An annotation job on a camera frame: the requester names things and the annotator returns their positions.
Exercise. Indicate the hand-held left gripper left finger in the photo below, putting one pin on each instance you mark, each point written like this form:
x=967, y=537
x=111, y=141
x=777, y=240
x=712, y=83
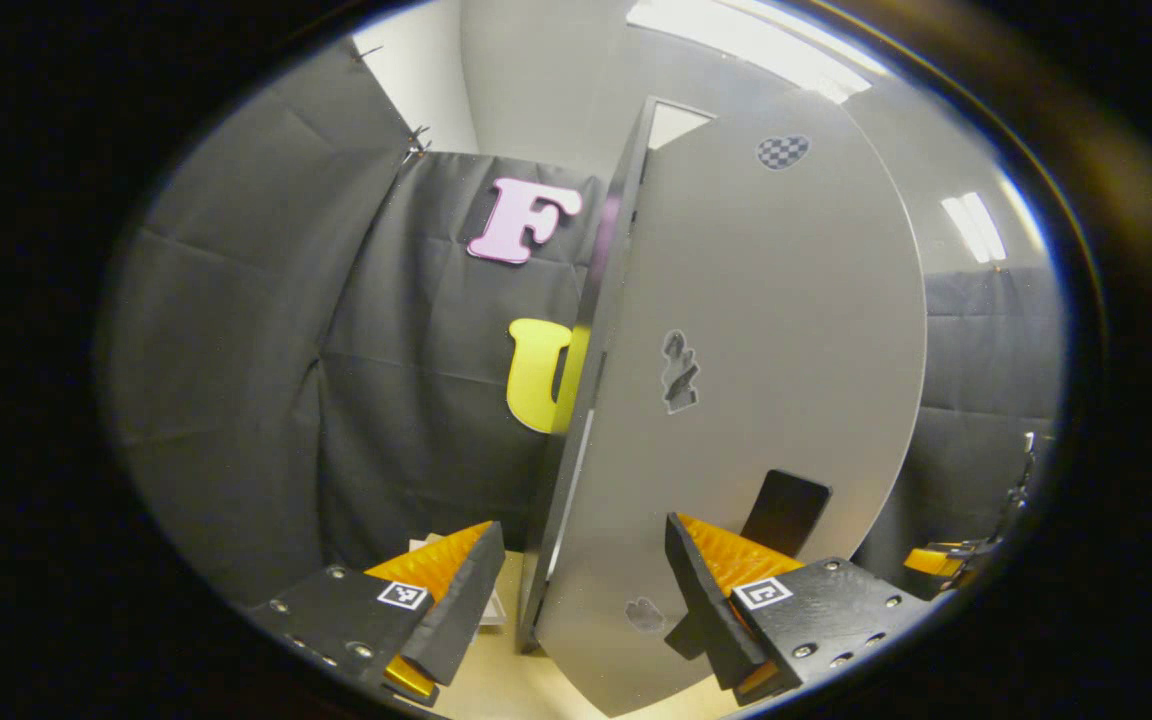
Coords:
x=456, y=610

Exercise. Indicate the grey shoe cabinet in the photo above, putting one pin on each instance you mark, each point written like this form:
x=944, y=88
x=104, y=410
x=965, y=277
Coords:
x=604, y=300

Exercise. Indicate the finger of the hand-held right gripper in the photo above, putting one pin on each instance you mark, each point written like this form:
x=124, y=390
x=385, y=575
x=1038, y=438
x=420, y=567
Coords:
x=936, y=560

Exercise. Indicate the white paper booklets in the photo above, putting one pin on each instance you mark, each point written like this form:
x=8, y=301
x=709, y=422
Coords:
x=494, y=608

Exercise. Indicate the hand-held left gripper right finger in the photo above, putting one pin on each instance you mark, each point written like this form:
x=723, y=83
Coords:
x=711, y=610

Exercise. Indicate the black backdrop cloth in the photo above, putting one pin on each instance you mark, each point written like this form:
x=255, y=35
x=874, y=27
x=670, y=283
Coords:
x=416, y=400
x=976, y=400
x=226, y=350

